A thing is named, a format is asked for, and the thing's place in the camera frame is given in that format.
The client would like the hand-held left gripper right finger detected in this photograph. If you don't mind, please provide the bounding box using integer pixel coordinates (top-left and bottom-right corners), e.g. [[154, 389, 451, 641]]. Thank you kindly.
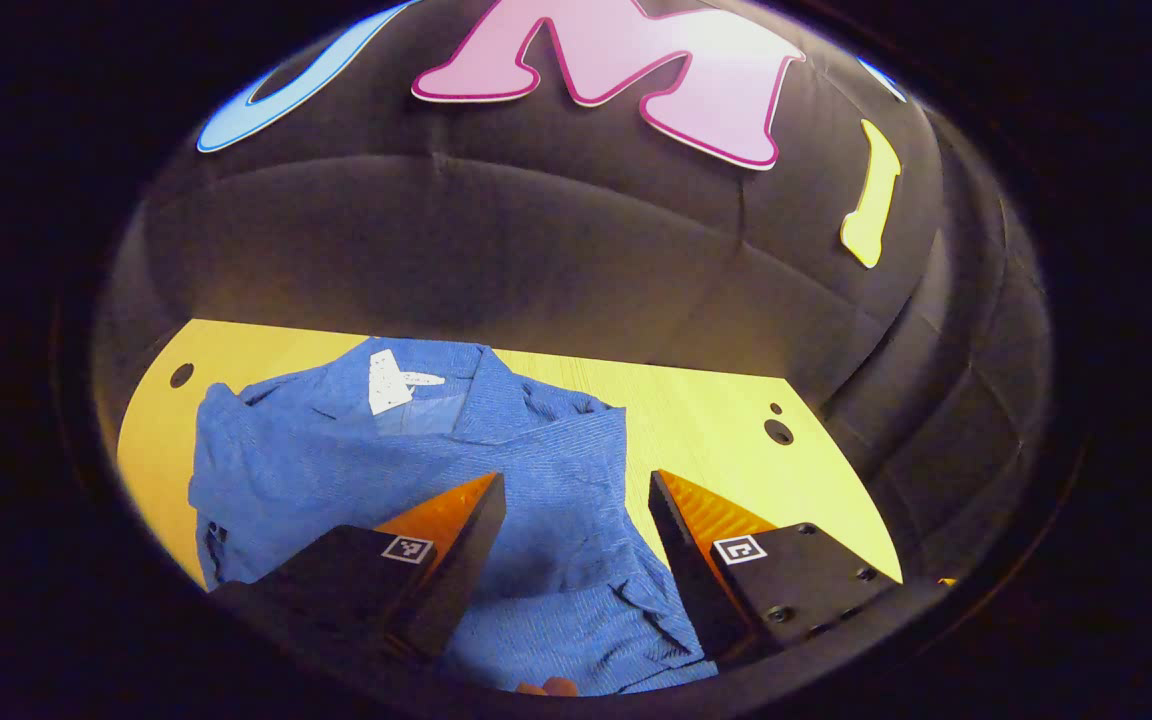
[[648, 468, 905, 661]]

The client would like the black backdrop cloth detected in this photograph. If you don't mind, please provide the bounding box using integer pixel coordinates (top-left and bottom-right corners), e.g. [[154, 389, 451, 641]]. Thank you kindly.
[[91, 0, 1052, 581]]

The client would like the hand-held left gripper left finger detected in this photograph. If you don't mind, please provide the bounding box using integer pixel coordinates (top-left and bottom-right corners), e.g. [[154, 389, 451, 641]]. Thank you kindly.
[[211, 472, 507, 666]]

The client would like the blue collared shirt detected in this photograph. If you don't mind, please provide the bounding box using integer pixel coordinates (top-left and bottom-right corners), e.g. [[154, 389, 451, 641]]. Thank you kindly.
[[188, 337, 722, 696]]

